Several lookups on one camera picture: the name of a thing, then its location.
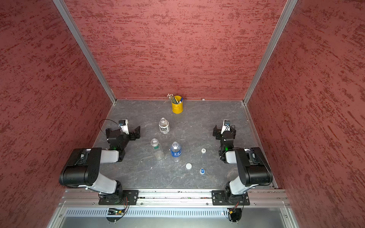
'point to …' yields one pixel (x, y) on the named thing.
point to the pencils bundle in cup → (172, 98)
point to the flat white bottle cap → (188, 166)
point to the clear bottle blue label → (176, 152)
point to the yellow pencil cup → (177, 108)
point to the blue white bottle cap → (202, 171)
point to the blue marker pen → (181, 100)
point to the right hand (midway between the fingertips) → (222, 127)
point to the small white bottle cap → (203, 150)
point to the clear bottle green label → (158, 152)
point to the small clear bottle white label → (164, 126)
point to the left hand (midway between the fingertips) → (133, 128)
